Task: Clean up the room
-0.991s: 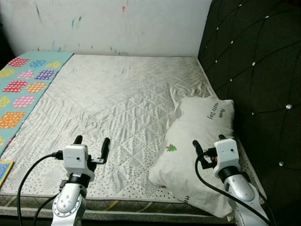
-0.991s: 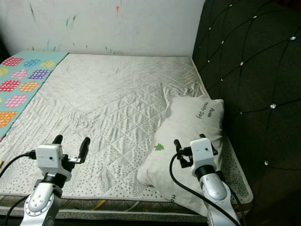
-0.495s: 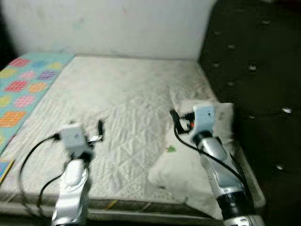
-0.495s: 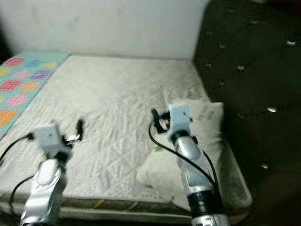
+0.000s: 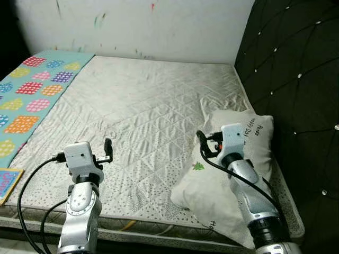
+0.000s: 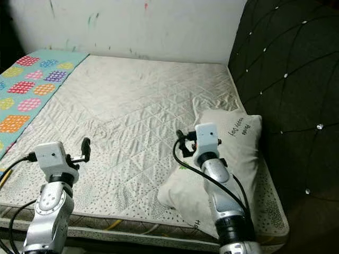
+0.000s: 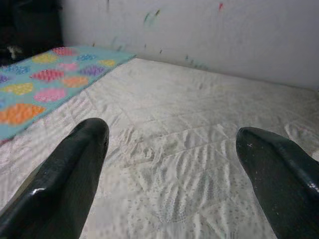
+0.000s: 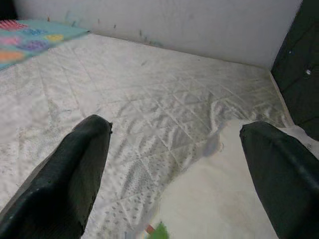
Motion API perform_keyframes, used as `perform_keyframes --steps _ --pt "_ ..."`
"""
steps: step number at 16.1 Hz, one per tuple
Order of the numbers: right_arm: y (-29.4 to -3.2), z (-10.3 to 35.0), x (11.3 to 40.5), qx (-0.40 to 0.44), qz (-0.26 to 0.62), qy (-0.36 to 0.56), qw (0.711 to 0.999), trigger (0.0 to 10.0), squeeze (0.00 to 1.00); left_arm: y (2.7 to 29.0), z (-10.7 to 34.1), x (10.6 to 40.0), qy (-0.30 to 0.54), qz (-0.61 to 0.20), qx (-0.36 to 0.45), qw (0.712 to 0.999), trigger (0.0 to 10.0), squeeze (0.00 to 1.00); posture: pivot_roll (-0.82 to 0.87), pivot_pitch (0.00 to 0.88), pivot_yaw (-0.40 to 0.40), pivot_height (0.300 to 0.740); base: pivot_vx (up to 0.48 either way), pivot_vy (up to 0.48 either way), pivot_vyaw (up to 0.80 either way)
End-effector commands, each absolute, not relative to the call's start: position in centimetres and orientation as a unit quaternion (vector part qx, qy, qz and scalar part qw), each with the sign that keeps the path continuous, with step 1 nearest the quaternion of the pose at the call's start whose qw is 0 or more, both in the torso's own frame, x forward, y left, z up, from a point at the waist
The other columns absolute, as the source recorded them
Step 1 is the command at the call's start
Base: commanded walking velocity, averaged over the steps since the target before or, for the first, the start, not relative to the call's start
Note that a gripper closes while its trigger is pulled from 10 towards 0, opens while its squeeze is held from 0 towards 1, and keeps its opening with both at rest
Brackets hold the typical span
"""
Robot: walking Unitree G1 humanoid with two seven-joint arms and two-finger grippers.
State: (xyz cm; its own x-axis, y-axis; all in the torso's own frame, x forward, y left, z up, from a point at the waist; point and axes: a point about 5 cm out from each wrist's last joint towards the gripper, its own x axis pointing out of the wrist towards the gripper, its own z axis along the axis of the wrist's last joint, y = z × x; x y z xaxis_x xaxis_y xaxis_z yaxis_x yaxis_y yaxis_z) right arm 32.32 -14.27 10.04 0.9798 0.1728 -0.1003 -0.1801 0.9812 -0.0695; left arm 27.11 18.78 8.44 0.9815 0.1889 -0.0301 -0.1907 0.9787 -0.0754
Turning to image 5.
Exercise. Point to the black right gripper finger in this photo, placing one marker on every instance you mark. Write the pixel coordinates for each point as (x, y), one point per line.
(202, 137)

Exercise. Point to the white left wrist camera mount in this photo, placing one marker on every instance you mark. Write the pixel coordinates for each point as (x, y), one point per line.
(79, 155)

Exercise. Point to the teal patterned blanket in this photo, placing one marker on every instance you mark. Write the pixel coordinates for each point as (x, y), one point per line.
(32, 95)

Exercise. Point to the blue yellow children's book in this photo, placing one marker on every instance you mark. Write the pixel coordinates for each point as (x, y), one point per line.
(8, 182)

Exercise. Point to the white pillow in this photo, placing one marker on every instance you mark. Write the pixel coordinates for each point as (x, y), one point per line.
(206, 190)

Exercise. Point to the dark tufted headboard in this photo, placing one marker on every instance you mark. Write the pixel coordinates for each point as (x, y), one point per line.
(296, 63)

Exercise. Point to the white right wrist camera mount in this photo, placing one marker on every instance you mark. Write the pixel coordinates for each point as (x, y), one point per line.
(233, 137)

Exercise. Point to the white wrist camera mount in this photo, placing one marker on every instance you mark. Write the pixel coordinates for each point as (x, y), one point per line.
(233, 137)
(79, 155)

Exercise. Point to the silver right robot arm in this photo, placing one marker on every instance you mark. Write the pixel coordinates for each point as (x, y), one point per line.
(254, 196)

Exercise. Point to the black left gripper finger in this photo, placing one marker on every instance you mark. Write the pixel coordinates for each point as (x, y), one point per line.
(108, 147)

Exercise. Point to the grey quilted mattress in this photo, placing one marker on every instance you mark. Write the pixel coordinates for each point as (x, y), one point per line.
(137, 106)

